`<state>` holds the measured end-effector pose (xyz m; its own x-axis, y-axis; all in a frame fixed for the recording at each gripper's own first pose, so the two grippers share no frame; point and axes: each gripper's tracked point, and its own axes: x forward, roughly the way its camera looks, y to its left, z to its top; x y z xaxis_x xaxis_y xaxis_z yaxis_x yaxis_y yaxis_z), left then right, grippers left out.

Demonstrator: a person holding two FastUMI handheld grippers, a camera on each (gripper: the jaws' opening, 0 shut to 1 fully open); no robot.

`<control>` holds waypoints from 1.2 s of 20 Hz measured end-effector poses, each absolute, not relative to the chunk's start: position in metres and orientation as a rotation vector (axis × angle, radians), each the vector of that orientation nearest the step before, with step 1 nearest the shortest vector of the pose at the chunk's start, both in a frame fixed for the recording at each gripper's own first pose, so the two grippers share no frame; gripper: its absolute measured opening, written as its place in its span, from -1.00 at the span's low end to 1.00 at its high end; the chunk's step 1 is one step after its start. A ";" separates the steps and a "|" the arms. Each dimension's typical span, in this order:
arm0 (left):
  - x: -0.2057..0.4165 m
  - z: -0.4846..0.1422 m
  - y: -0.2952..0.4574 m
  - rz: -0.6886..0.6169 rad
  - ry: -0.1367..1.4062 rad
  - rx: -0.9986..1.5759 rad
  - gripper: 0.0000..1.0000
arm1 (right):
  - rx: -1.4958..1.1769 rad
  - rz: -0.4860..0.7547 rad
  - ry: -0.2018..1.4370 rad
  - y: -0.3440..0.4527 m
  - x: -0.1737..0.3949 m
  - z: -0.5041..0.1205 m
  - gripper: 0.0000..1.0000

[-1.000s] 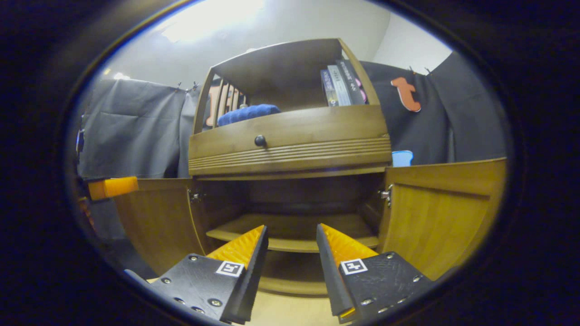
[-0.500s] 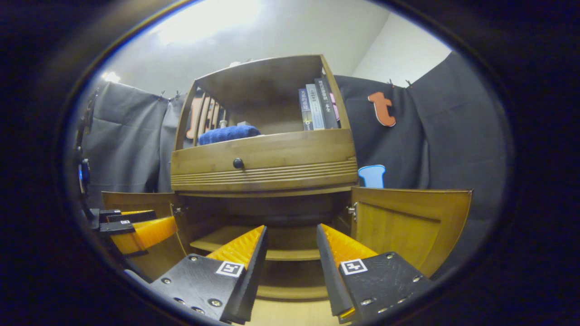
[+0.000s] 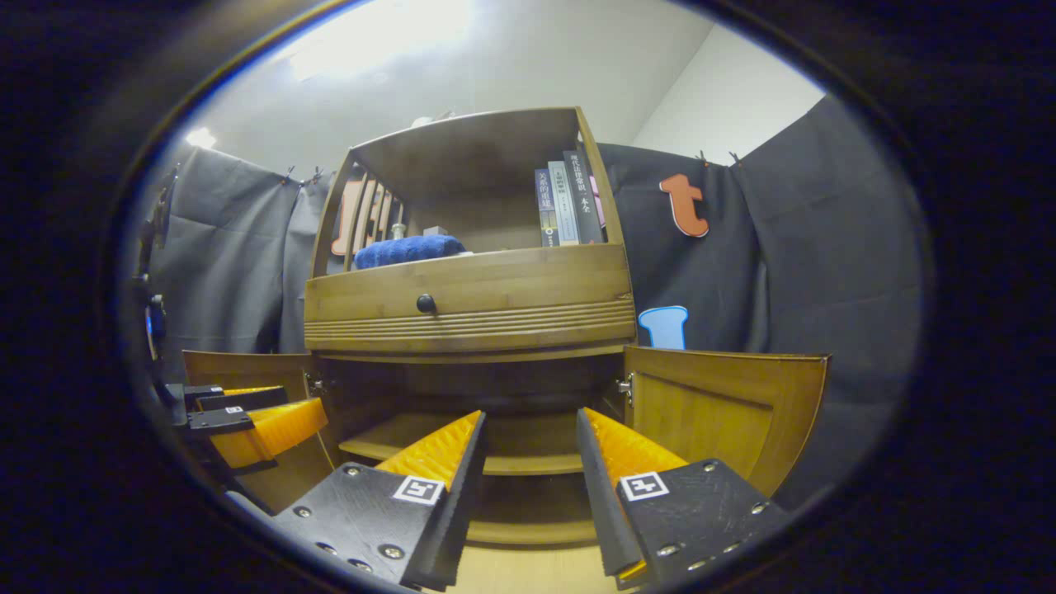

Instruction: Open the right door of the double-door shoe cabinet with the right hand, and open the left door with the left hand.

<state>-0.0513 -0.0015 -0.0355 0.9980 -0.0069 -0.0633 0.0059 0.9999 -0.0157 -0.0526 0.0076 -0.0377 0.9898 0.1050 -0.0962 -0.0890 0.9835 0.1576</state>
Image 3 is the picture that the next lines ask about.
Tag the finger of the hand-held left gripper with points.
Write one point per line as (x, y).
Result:
(219, 419)
(247, 400)

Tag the small white object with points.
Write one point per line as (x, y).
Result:
(431, 120)

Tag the black backdrop cloth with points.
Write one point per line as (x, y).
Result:
(825, 272)

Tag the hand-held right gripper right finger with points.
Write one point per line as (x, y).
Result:
(606, 503)

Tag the dark blue picture-cover book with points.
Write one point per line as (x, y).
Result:
(546, 214)

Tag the wooden shoe cabinet door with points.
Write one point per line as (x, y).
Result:
(718, 412)
(247, 367)

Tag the clear pump bottle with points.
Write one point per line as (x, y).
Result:
(398, 231)

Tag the light grey book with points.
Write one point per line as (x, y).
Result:
(564, 206)

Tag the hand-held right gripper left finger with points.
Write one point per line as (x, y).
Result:
(462, 503)

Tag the metal door hinge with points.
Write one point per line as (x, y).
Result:
(625, 389)
(315, 382)

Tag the blue folded towel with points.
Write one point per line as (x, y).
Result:
(408, 250)

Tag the small grey box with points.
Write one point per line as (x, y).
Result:
(435, 232)

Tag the black book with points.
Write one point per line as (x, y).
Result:
(584, 198)

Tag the black round drawer knob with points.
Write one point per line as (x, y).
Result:
(426, 304)

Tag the wooden cabinet drawer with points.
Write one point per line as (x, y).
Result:
(511, 289)

